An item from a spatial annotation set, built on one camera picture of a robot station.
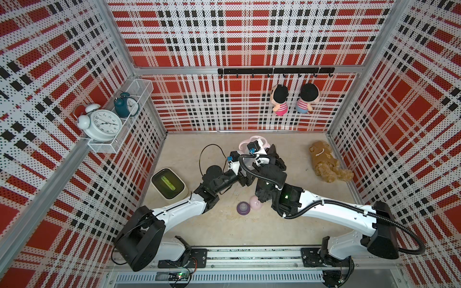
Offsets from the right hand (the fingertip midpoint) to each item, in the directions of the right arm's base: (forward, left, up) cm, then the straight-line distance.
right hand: (276, 147), depth 65 cm
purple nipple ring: (-10, +13, -35) cm, 39 cm away
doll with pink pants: (+39, -7, -6) cm, 40 cm away
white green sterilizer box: (+1, +51, -31) cm, 59 cm away
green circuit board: (-37, +42, -38) cm, 68 cm away
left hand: (+1, +6, -11) cm, 13 cm away
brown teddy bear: (+11, -32, -29) cm, 44 cm away
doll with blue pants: (+40, -23, -4) cm, 46 cm away
